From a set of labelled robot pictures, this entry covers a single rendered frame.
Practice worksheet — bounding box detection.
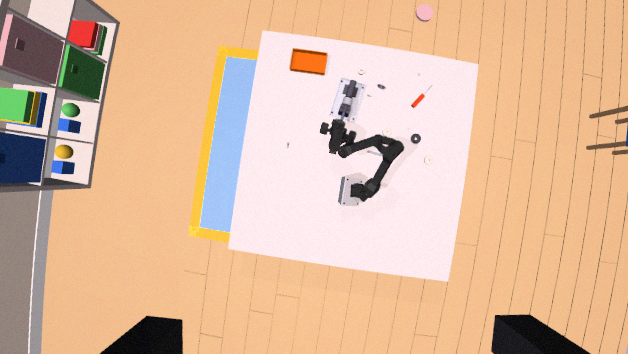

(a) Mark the red-handled screwdriver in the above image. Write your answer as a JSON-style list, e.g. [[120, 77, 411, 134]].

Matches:
[[411, 85, 433, 109]]

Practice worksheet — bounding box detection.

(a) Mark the brown open tray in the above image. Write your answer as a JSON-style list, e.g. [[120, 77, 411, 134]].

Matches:
[[289, 48, 328, 76]]

